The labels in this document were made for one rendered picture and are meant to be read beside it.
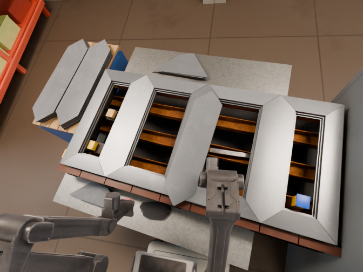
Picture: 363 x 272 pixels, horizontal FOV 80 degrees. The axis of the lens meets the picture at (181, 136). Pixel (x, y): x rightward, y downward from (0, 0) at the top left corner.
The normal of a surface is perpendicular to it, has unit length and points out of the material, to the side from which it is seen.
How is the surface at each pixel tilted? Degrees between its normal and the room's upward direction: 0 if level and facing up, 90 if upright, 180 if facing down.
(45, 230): 90
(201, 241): 0
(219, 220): 48
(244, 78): 0
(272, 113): 0
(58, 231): 90
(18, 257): 90
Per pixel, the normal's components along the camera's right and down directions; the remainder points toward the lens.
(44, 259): 0.98, 0.03
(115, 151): -0.16, -0.37
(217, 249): -0.11, 0.45
